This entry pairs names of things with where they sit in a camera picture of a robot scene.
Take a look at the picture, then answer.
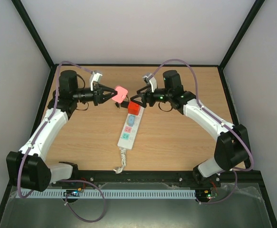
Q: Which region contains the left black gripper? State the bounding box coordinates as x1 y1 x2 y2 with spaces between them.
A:
73 83 118 106

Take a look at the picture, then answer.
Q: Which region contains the red cube adapter plug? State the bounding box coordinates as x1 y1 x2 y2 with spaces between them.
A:
127 101 141 115

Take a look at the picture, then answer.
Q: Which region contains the pink folding socket plug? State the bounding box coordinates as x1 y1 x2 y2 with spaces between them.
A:
112 86 128 103

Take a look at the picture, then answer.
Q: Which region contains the black usb plug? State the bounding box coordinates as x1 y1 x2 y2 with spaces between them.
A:
115 95 130 108

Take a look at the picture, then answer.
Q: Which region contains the white power strip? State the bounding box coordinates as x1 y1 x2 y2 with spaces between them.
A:
117 108 144 150

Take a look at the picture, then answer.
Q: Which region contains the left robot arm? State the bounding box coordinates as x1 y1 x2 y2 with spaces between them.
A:
6 70 117 192

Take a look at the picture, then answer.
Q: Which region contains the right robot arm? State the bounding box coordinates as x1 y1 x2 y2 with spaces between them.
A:
130 70 251 186

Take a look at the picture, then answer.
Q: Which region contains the blue plug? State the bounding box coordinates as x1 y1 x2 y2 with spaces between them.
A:
127 115 135 127

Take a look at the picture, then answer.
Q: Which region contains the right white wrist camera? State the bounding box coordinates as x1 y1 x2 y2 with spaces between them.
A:
143 73 158 93

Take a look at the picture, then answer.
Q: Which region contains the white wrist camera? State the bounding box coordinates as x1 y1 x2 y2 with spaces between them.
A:
143 73 158 93
89 70 103 91

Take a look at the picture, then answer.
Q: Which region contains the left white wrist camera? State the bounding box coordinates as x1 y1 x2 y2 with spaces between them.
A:
89 70 103 91

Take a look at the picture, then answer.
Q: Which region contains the white power strip cord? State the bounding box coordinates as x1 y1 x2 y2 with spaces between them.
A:
113 147 127 174

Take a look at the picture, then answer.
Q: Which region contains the light blue cable duct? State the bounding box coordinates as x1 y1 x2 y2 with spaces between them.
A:
29 189 196 200

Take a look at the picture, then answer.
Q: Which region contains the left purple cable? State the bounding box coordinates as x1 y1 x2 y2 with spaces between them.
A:
17 60 106 222

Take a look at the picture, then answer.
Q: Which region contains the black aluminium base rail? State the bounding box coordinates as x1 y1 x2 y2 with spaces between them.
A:
56 170 265 190

